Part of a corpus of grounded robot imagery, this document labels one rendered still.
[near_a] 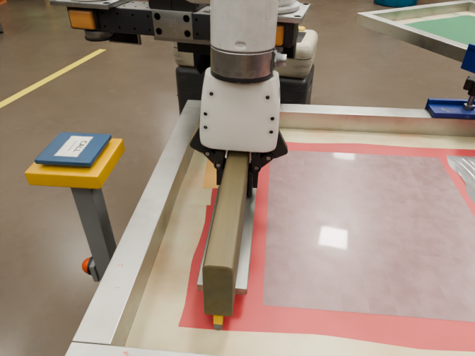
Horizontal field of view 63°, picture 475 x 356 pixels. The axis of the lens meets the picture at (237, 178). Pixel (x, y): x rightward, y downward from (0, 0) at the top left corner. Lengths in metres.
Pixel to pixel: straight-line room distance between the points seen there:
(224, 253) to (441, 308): 0.26
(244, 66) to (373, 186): 0.32
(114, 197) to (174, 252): 1.72
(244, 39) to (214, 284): 0.25
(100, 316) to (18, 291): 1.49
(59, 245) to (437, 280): 1.75
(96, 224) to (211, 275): 0.49
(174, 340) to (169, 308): 0.04
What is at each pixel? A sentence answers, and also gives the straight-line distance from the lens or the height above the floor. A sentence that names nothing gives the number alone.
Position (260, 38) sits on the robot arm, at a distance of 0.44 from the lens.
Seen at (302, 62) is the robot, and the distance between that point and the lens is 1.46.
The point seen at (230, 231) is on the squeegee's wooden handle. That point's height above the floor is 1.05.
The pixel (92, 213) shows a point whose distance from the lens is 0.81.
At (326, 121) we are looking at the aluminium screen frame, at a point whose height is 0.97.
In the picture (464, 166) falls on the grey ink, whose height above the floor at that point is 0.96.
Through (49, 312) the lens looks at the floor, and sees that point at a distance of 1.78.
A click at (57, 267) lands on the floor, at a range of 1.94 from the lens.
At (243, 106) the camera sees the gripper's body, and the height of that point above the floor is 1.13.
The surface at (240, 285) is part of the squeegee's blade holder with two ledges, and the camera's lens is 0.44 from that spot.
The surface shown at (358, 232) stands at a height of 0.95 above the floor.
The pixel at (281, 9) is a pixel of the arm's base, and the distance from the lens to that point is 0.87.
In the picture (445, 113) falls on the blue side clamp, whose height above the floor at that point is 1.00.
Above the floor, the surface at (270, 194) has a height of 0.95.
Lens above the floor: 1.33
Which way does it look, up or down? 36 degrees down
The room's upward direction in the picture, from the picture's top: straight up
